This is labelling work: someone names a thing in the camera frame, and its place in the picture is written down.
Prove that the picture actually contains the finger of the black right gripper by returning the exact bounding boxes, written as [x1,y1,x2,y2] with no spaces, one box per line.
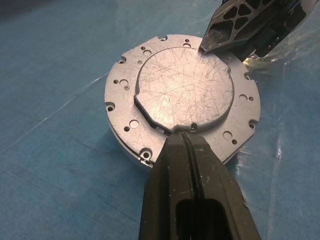
[224,18,286,61]
[199,0,288,55]

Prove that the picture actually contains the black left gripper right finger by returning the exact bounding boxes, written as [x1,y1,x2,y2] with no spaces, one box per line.
[184,132,263,240]

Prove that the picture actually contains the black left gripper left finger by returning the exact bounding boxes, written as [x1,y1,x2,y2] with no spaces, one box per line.
[138,132,201,240]

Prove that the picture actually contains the silver motor housing copper windings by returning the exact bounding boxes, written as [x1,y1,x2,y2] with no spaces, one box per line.
[103,33,262,167]

